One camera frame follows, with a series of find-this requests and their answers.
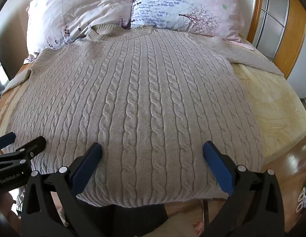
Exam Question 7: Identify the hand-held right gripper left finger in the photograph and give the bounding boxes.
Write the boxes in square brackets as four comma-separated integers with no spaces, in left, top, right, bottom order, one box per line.
[21,142,104,237]

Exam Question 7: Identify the wooden wardrobe with glass panels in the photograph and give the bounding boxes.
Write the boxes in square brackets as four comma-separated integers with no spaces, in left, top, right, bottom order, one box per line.
[247,0,306,79]

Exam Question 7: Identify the window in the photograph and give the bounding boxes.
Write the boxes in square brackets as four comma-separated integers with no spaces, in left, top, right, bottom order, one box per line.
[0,64,10,99]

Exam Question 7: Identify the white patterned item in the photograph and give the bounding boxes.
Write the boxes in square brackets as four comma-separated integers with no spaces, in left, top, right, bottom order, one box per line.
[295,185,306,213]

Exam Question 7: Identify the beige cloth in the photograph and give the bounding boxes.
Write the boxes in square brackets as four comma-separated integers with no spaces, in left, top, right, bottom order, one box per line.
[148,212,201,237]

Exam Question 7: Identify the yellow patterned bed sheet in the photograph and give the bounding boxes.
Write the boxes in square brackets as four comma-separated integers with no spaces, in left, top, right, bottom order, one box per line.
[0,35,306,165]

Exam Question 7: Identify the pink floral pillow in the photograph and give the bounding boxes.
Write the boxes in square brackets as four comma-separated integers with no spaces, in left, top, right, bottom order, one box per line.
[24,0,136,63]

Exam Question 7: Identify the blue white tree print pillow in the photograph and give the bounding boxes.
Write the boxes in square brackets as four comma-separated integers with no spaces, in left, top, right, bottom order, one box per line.
[130,0,244,41]

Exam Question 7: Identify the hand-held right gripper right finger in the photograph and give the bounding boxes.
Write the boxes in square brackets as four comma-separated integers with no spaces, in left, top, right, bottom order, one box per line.
[203,141,285,237]

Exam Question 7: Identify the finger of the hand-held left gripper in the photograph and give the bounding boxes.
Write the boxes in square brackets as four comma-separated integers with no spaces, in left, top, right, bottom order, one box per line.
[0,132,16,151]
[0,136,46,165]

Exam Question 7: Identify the beige cable knit sweater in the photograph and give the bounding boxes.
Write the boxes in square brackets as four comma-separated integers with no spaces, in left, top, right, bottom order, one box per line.
[1,24,284,208]

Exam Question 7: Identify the person's dark trousers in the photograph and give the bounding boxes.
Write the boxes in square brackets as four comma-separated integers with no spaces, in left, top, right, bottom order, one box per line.
[111,202,168,237]

